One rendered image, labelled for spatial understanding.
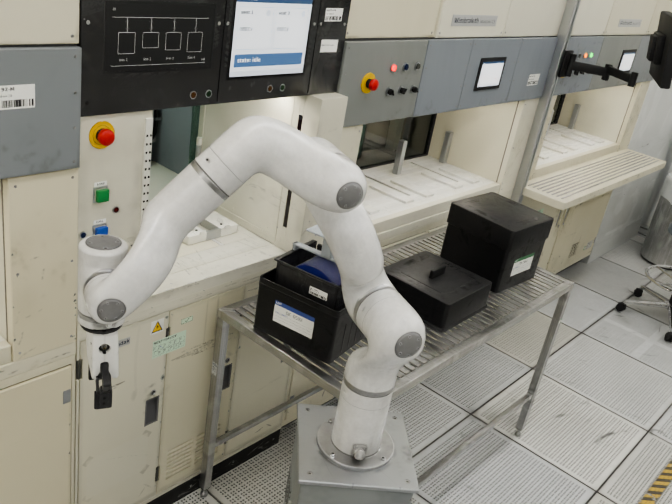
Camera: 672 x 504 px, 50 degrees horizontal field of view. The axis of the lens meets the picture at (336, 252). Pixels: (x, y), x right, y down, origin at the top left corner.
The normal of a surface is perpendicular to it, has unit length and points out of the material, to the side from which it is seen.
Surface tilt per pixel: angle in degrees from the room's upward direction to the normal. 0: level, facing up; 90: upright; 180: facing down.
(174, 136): 90
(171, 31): 90
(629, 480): 0
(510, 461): 0
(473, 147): 90
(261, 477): 0
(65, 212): 90
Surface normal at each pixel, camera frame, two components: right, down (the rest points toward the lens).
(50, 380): 0.73, 0.40
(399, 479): 0.16, -0.89
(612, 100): -0.66, 0.22
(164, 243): 0.80, -0.19
